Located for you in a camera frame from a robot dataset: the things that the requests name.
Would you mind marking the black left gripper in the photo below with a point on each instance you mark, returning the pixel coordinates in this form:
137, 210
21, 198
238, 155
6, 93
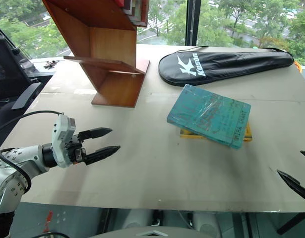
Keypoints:
74, 151

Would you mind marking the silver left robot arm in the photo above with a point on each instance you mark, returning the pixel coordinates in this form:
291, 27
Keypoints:
16, 155

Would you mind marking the yellow book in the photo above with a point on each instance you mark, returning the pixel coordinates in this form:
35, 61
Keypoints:
249, 132

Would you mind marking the brown wooden zigzag bookshelf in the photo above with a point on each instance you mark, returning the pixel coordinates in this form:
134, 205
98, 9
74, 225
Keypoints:
112, 44

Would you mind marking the teal book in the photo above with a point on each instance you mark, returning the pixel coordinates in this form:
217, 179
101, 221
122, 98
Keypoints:
209, 114

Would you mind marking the books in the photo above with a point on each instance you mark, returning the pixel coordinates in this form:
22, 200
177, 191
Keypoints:
138, 12

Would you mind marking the black table leg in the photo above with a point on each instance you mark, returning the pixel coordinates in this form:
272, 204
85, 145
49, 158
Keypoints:
293, 221

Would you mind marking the white rounded shape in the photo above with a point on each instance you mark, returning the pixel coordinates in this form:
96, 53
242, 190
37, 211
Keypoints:
137, 219
206, 224

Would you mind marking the orange object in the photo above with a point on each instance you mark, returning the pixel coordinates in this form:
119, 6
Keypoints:
298, 67

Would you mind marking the small dark star-shaped object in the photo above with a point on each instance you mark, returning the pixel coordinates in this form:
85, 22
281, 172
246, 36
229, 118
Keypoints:
50, 64

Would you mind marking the black office chair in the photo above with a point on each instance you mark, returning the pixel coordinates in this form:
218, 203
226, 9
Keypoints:
8, 74

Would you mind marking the black Kason racket bag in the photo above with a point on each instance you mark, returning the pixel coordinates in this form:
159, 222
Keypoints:
216, 65

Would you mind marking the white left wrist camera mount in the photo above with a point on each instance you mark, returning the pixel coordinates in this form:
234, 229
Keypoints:
60, 134

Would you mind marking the black window frame post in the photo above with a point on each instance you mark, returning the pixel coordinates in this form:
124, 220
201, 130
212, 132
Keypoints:
192, 22

